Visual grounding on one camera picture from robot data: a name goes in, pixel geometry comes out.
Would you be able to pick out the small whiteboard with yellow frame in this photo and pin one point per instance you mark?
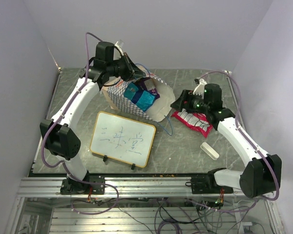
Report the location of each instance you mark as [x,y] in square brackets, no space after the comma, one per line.
[122,139]

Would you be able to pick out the blue checkered paper bag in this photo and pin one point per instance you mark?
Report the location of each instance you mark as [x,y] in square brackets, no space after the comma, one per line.
[114,94]

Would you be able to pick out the teal snack packet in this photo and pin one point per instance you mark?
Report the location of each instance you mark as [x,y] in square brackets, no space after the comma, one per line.
[141,98]

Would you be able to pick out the purple snack packet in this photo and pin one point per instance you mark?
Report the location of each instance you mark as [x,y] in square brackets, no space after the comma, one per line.
[148,85]

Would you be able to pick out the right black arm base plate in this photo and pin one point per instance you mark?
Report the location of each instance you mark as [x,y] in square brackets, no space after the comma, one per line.
[205,184]

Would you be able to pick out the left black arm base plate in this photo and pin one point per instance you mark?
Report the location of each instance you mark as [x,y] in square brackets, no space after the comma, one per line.
[72,187]

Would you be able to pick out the aluminium extrusion rail frame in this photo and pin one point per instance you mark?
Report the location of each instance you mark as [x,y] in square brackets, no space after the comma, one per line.
[49,187]

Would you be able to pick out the pink snack packet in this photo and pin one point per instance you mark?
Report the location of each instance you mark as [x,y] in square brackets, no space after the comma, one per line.
[194,121]

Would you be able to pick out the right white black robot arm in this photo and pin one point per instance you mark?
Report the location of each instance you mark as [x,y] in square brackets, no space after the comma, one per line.
[262,172]

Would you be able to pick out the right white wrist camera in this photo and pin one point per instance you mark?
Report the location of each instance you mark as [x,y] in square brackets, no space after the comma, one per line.
[200,88]

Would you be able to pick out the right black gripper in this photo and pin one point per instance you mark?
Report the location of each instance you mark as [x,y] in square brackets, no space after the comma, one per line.
[180,104]

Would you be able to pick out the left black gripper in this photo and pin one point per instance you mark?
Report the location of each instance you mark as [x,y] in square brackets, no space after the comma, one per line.
[132,71]

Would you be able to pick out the white whiteboard eraser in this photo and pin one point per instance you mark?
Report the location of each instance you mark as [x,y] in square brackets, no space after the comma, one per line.
[209,151]

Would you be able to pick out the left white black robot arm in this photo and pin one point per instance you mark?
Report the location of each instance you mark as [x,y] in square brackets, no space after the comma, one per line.
[60,144]

